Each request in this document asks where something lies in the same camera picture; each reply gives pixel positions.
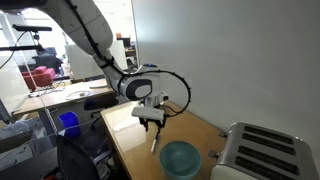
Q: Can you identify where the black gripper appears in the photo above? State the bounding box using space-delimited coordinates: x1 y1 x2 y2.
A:
139 116 165 134

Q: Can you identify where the white marker with black cap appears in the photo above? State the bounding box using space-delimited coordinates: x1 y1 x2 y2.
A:
150 133 160 153

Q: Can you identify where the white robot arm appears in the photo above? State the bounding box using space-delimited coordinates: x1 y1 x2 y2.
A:
0 0 166 133

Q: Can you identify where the teal bowl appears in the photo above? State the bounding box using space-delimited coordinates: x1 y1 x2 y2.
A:
159 141 202 180

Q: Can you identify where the blue plastic bin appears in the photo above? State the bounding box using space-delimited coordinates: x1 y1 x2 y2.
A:
58 111 80 138

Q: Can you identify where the black office chair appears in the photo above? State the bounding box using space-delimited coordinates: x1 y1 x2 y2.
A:
56 135 100 180

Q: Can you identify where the silver four-slot toaster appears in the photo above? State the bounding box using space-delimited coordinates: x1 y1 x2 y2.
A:
209 123 319 180

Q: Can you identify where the wooden background desk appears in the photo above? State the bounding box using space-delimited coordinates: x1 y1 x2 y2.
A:
12 79 113 116

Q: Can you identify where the red sofa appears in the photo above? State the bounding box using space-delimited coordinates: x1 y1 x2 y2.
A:
22 66 55 91

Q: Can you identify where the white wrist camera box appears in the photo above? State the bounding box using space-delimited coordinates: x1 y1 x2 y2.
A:
131 107 164 120

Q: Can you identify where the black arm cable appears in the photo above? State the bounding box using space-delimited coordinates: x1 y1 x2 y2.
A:
66 0 192 118

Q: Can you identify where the black camera on stand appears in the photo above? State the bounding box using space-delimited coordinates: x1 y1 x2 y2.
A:
0 23 53 53

